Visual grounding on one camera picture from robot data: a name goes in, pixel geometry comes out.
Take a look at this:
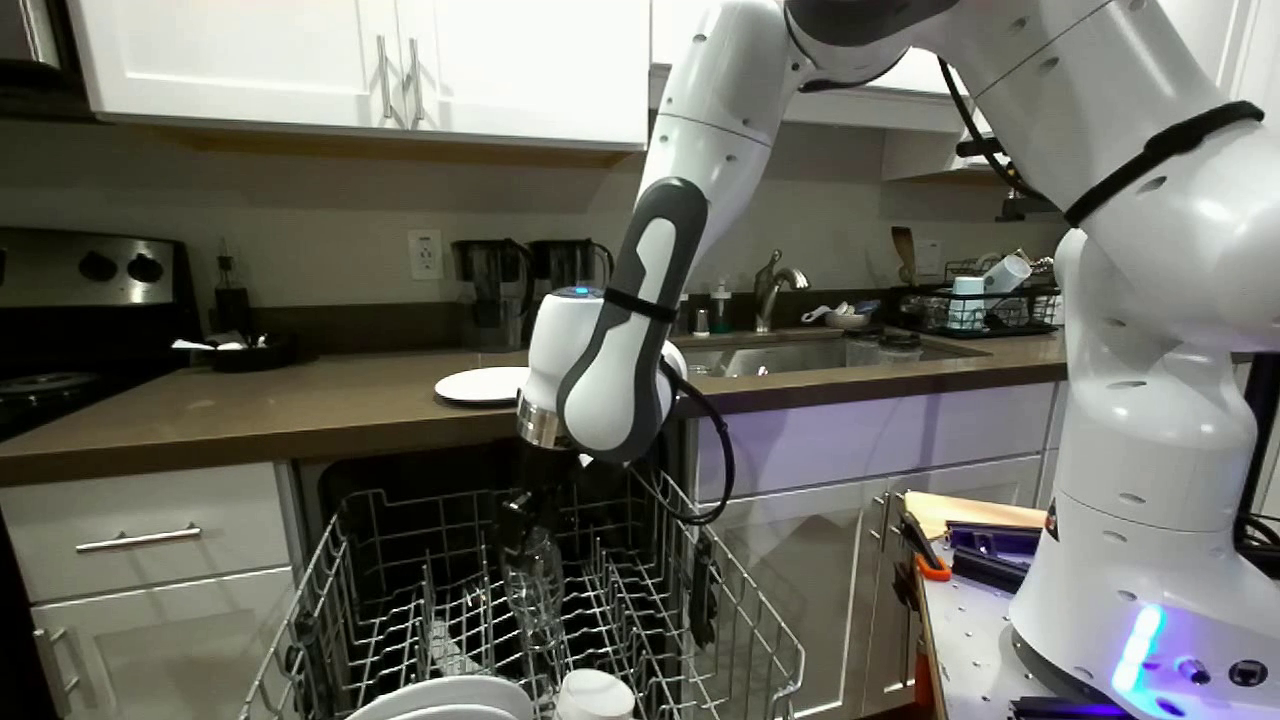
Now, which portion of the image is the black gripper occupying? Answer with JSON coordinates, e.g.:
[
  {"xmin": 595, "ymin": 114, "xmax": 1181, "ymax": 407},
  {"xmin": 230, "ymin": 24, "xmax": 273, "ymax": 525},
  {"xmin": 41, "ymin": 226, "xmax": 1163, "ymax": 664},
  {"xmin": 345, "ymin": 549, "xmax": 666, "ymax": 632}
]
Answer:
[{"xmin": 503, "ymin": 445, "xmax": 587, "ymax": 573}]

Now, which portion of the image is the clear wine glass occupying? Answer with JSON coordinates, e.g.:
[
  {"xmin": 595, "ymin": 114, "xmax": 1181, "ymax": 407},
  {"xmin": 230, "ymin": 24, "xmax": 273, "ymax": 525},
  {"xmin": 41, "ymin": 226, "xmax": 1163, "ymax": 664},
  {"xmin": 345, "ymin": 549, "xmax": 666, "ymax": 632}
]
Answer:
[{"xmin": 551, "ymin": 546, "xmax": 639, "ymax": 649}]

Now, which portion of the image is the small soap bottle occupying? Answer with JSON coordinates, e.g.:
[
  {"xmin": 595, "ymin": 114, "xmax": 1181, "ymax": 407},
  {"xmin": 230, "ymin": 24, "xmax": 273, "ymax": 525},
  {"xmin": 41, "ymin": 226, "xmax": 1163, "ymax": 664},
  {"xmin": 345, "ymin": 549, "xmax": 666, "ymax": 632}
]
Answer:
[{"xmin": 702, "ymin": 278, "xmax": 740, "ymax": 335}]

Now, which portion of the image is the white mug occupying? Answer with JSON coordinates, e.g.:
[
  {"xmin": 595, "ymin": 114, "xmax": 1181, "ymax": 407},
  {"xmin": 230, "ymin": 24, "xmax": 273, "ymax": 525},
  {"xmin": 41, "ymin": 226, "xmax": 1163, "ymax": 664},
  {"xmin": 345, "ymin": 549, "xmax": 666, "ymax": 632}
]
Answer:
[{"xmin": 546, "ymin": 664, "xmax": 644, "ymax": 720}]

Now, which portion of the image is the black rack fitting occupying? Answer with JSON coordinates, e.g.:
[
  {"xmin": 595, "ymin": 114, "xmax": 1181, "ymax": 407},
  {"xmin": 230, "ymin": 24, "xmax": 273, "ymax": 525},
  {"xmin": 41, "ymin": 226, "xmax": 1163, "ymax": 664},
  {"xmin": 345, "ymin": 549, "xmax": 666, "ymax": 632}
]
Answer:
[{"xmin": 680, "ymin": 525, "xmax": 722, "ymax": 649}]

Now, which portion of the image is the white base cabinet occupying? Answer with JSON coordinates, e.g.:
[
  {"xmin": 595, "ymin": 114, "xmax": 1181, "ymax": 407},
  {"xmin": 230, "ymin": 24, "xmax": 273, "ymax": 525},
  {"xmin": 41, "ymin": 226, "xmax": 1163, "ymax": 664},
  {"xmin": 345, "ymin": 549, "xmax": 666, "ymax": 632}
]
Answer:
[{"xmin": 680, "ymin": 376, "xmax": 1073, "ymax": 720}]

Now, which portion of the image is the steel kitchen sink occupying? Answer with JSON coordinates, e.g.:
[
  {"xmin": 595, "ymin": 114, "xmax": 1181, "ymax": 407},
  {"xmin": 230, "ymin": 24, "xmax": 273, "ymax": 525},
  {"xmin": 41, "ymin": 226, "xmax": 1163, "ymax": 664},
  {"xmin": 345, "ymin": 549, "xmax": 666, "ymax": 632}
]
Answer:
[{"xmin": 675, "ymin": 333, "xmax": 993, "ymax": 384}]

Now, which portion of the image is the black tray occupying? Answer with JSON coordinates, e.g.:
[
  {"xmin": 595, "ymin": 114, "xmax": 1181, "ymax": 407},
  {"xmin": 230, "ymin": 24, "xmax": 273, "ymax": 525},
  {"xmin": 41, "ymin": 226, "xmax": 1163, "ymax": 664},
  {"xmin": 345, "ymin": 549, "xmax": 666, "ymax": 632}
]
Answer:
[{"xmin": 167, "ymin": 333, "xmax": 320, "ymax": 376}]

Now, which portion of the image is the white drawer front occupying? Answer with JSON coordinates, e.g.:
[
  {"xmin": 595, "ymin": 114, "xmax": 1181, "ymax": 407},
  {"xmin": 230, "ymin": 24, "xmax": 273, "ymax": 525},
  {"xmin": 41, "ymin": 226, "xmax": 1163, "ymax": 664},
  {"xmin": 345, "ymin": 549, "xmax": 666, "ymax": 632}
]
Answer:
[{"xmin": 0, "ymin": 455, "xmax": 296, "ymax": 610}]

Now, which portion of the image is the chrome faucet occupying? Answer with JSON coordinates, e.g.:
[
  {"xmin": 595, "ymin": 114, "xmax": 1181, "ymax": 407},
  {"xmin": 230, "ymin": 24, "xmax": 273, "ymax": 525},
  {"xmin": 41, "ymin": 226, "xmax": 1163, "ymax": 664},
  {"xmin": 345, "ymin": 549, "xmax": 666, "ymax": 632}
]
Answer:
[{"xmin": 743, "ymin": 253, "xmax": 810, "ymax": 342}]

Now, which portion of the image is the white cloth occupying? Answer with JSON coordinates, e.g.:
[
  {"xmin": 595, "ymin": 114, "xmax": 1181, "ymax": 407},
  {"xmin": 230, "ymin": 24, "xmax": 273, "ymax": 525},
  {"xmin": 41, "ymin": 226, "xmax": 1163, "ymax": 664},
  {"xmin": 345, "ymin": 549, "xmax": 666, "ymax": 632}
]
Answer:
[{"xmin": 797, "ymin": 298, "xmax": 883, "ymax": 335}]

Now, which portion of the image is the white cabinet door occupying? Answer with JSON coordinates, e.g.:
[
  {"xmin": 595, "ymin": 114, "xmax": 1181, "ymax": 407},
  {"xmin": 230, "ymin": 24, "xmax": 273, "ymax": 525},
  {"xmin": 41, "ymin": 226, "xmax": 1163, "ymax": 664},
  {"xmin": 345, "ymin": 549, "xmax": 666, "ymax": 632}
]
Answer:
[{"xmin": 23, "ymin": 563, "xmax": 308, "ymax": 720}]

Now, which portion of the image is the small black clamp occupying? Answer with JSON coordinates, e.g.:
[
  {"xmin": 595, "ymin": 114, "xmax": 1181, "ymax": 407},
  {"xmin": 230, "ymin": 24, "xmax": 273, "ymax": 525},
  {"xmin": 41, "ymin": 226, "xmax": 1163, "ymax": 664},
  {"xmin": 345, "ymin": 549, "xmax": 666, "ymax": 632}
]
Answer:
[{"xmin": 891, "ymin": 506, "xmax": 961, "ymax": 589}]

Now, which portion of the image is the white crumpled paper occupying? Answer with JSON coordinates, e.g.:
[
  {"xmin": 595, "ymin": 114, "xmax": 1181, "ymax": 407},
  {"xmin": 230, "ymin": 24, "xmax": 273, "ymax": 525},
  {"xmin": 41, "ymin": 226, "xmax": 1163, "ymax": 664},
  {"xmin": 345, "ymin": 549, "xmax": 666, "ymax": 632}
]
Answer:
[{"xmin": 167, "ymin": 333, "xmax": 254, "ymax": 362}]

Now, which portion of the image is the metal robot mounting table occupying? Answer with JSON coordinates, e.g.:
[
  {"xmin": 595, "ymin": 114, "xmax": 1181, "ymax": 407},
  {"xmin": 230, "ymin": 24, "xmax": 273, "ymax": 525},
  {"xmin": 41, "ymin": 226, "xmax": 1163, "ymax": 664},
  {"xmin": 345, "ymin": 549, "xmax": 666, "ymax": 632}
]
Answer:
[{"xmin": 915, "ymin": 563, "xmax": 1280, "ymax": 720}]

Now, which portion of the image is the black orange clamp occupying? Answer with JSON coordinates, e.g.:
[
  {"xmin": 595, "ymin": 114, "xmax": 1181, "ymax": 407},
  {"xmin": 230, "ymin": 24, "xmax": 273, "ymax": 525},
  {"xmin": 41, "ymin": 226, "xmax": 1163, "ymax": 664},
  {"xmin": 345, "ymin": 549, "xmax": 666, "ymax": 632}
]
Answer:
[{"xmin": 939, "ymin": 521, "xmax": 1048, "ymax": 591}]

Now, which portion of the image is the wooden board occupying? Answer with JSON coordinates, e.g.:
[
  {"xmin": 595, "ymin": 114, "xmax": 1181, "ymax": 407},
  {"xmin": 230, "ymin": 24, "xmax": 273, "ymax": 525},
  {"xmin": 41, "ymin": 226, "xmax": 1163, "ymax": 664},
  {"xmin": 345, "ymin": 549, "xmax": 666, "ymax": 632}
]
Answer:
[{"xmin": 901, "ymin": 487, "xmax": 1052, "ymax": 546}]

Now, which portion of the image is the black dish drying rack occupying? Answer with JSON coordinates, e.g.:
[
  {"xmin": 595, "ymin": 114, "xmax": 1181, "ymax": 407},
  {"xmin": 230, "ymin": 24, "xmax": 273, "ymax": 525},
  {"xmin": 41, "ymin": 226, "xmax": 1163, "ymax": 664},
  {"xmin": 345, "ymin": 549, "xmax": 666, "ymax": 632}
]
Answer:
[{"xmin": 888, "ymin": 258, "xmax": 1062, "ymax": 342}]

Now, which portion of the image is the black cooktop stove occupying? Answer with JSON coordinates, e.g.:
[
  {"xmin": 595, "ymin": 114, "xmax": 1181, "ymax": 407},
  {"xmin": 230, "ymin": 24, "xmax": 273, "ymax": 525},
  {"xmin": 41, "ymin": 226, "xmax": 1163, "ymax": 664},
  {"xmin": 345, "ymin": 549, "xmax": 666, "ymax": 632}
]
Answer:
[{"xmin": 0, "ymin": 367, "xmax": 112, "ymax": 448}]

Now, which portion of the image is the dark range hood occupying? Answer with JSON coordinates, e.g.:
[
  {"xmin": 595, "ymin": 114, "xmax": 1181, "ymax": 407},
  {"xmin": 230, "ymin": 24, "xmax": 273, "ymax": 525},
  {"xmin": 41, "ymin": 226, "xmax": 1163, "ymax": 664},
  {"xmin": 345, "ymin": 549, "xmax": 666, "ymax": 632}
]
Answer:
[{"xmin": 0, "ymin": 0, "xmax": 72, "ymax": 87}]

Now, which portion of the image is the wire dishwasher rack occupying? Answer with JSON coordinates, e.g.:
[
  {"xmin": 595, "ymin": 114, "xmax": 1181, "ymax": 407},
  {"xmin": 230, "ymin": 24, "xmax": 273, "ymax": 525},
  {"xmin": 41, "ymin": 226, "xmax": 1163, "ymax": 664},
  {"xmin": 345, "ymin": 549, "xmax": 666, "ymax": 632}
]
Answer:
[{"xmin": 236, "ymin": 455, "xmax": 810, "ymax": 720}]

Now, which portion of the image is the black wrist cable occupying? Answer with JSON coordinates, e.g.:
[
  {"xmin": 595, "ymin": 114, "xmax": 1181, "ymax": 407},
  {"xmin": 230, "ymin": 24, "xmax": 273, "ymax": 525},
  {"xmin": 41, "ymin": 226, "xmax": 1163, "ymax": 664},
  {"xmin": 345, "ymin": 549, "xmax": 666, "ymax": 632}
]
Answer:
[{"xmin": 636, "ymin": 357, "xmax": 740, "ymax": 533}]

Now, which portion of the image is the white wall outlet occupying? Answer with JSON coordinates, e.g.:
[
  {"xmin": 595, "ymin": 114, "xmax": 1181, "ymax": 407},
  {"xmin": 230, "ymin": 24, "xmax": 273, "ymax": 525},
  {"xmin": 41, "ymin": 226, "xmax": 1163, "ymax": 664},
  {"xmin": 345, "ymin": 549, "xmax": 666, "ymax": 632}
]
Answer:
[{"xmin": 405, "ymin": 226, "xmax": 449, "ymax": 283}]

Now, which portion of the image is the white upper cabinet with handles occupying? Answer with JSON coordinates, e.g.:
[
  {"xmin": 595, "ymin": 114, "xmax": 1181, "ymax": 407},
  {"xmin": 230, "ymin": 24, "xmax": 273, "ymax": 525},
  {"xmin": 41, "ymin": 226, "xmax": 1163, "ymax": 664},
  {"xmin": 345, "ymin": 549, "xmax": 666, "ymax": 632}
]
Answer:
[{"xmin": 64, "ymin": 0, "xmax": 655, "ymax": 153}]

